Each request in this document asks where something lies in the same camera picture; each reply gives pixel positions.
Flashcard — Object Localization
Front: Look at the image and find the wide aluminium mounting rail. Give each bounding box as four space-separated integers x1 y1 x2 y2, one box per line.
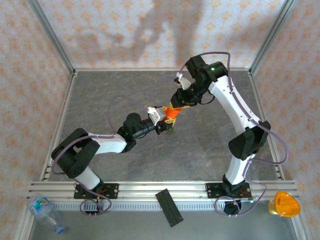
27 179 300 201

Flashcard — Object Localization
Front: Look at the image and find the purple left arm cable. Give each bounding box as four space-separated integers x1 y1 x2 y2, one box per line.
51 95 151 217

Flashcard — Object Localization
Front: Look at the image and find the black controller box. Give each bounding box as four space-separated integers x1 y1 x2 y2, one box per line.
223 199 243 216
83 201 103 218

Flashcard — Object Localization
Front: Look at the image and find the aluminium frame post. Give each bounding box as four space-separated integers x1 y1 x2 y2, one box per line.
249 0 298 75
26 0 76 73

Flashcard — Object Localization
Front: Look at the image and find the orange translucent plastic cup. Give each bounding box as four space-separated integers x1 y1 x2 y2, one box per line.
267 190 302 219

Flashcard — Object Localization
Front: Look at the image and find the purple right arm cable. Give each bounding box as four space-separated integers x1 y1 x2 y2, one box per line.
177 51 290 218

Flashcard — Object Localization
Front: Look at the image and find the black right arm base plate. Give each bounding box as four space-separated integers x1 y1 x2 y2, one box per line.
205 182 252 200

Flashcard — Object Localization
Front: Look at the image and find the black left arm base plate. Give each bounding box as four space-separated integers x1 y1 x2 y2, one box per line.
73 183 120 200

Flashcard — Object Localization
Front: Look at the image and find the aluminium table edge rail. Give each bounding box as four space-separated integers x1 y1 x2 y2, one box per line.
39 71 78 182
73 67 252 73
248 71 286 181

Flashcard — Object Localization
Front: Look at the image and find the grey slotted cable duct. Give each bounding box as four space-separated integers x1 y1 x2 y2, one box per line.
51 201 253 213

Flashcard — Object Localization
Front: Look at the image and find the clear plastic water bottle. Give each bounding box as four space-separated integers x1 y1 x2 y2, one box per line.
25 193 66 235

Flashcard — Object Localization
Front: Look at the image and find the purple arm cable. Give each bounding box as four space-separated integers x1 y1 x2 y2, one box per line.
51 95 151 217
177 51 290 218

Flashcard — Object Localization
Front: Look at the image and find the orange pill bottle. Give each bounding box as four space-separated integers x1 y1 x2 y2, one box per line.
166 106 181 120

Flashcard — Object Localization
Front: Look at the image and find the black slotted plate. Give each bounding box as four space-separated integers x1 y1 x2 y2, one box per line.
154 189 185 228

